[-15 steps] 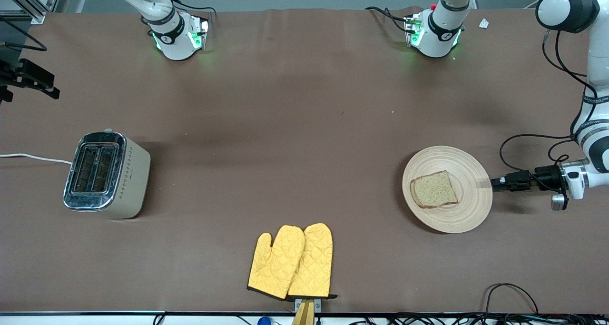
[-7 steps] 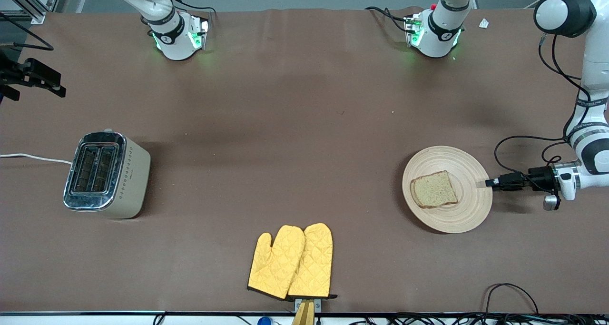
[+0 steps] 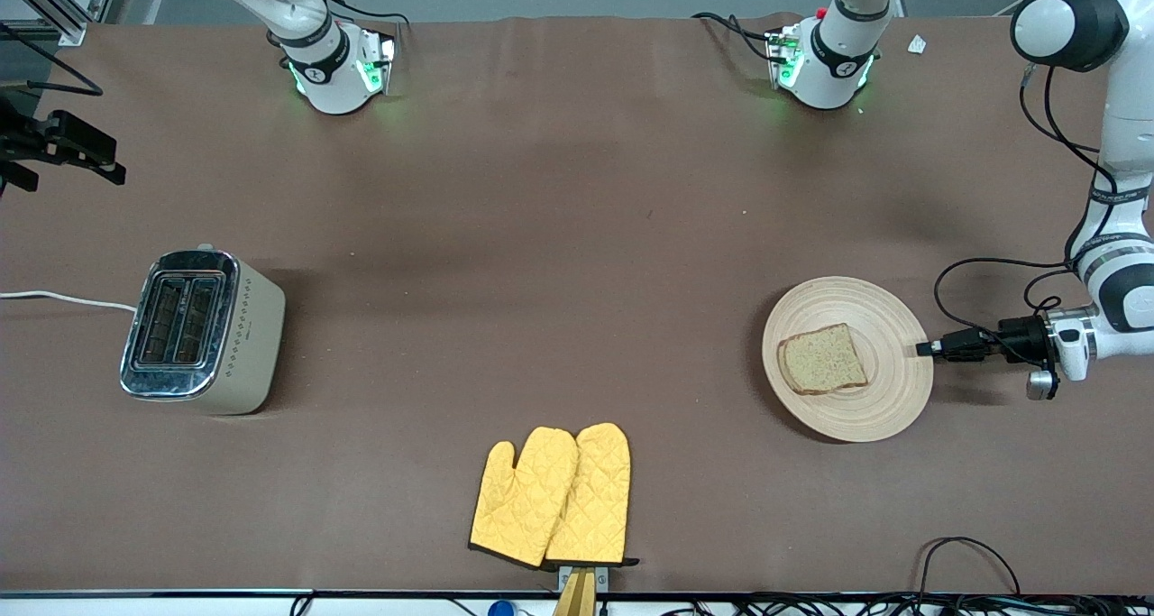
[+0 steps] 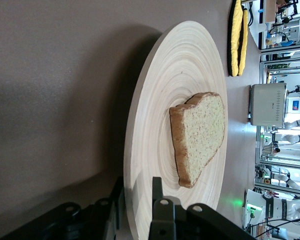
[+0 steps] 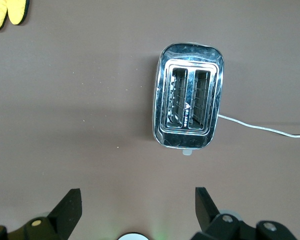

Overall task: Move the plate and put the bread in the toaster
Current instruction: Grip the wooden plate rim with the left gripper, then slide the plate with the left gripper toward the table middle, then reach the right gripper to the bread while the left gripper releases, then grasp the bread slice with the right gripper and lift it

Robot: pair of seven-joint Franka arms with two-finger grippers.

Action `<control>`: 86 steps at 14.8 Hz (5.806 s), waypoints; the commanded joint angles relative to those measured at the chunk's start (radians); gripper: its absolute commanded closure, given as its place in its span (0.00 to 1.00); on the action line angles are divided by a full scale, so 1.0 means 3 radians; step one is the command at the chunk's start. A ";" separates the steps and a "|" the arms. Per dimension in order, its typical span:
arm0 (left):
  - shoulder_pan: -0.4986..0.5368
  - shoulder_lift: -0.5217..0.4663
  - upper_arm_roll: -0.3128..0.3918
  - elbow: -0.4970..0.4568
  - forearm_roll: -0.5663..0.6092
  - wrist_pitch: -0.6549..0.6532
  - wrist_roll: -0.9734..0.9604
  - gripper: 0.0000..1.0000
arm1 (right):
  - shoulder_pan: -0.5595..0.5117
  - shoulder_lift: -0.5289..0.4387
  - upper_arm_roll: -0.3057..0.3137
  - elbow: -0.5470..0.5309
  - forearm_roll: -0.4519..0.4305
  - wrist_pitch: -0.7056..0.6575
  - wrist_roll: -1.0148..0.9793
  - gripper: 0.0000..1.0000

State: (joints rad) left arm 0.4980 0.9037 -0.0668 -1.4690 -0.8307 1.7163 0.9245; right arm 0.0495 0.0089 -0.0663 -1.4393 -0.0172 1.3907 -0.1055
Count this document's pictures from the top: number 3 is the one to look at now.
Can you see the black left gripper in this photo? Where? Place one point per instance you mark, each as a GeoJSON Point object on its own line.
{"type": "Point", "coordinates": [1020, 335]}

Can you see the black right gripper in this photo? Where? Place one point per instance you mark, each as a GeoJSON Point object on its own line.
{"type": "Point", "coordinates": [56, 140]}

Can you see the white round plate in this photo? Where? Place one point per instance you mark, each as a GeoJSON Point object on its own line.
{"type": "Point", "coordinates": [888, 390]}

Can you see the slice of brown bread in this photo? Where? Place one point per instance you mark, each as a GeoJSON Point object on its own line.
{"type": "Point", "coordinates": [822, 360]}

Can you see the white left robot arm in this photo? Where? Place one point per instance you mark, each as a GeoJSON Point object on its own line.
{"type": "Point", "coordinates": [1118, 102]}

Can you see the beige chrome two-slot toaster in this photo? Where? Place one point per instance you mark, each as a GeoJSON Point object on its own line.
{"type": "Point", "coordinates": [212, 336]}

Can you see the small white paper scrap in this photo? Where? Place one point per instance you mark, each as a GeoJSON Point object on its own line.
{"type": "Point", "coordinates": [917, 44]}

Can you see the yellow quilted oven mitt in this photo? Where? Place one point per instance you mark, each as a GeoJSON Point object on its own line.
{"type": "Point", "coordinates": [523, 499]}
{"type": "Point", "coordinates": [595, 499]}

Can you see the small blue cap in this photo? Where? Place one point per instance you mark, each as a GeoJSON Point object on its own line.
{"type": "Point", "coordinates": [501, 609]}

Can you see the aluminium frame post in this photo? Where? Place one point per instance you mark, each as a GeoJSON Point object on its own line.
{"type": "Point", "coordinates": [54, 7]}

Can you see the yellow wooden camera mount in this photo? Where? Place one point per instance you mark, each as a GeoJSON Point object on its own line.
{"type": "Point", "coordinates": [577, 593]}

